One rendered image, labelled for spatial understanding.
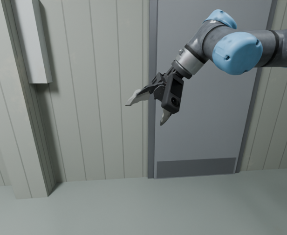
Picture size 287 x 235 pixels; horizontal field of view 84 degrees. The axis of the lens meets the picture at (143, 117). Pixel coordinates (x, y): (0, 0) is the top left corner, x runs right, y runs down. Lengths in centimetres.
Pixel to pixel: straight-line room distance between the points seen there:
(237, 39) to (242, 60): 4
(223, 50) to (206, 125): 151
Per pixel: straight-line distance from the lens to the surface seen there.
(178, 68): 47
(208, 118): 182
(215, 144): 199
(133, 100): 50
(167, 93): 43
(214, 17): 48
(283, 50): 44
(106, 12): 164
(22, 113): 167
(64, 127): 181
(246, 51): 37
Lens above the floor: 127
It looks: 18 degrees down
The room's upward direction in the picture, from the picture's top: straight up
